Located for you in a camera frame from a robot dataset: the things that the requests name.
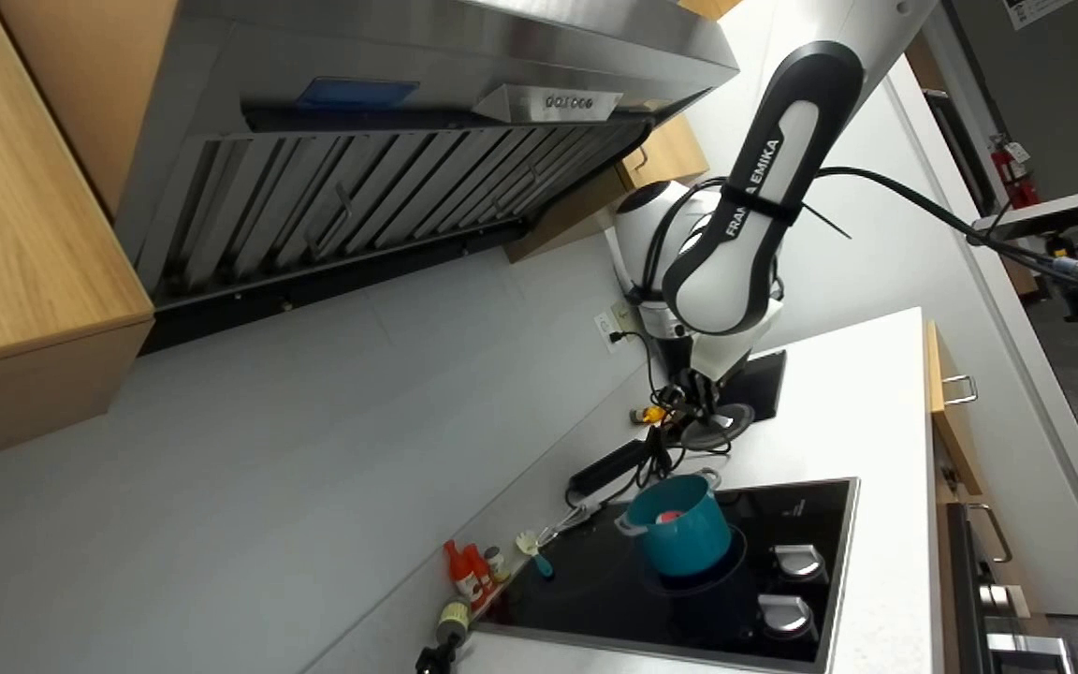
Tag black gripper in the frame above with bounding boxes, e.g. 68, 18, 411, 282
670, 365, 746, 433

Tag black power strip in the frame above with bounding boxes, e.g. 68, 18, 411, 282
567, 443, 649, 502

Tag silver cooktop knob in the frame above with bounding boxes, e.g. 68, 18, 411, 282
753, 589, 819, 643
773, 538, 830, 589

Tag black glass cooktop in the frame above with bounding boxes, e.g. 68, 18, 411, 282
484, 476, 866, 667

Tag wooden upper cabinet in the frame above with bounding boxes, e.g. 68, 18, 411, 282
0, 0, 185, 476
501, 112, 716, 266

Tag wooden lower cabinets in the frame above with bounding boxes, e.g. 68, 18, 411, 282
921, 310, 1048, 674

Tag red sauce bottle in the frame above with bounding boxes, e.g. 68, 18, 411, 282
439, 534, 506, 617

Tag small yellowish bottle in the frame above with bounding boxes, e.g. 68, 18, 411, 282
411, 600, 476, 674

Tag silver oven knob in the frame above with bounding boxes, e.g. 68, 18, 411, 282
975, 581, 1018, 617

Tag black built-in oven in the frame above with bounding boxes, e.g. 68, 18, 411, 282
943, 493, 1078, 674

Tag red fire extinguisher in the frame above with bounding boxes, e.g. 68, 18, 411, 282
991, 134, 1046, 215

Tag steel range hood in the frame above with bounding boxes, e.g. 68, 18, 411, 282
111, 0, 746, 356

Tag white background table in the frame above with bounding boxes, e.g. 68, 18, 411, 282
996, 177, 1078, 240

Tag black cable bundle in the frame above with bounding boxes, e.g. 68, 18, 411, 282
629, 367, 753, 488

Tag blue pot with white handles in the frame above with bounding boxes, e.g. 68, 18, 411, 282
613, 467, 738, 583

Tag teal handled spoon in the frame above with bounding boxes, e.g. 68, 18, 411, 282
509, 529, 567, 583

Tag silver cabinet handle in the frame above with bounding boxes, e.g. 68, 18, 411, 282
937, 367, 981, 413

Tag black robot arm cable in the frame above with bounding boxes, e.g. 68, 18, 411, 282
629, 162, 988, 381

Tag black camera on stand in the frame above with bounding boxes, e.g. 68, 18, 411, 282
970, 221, 1078, 320

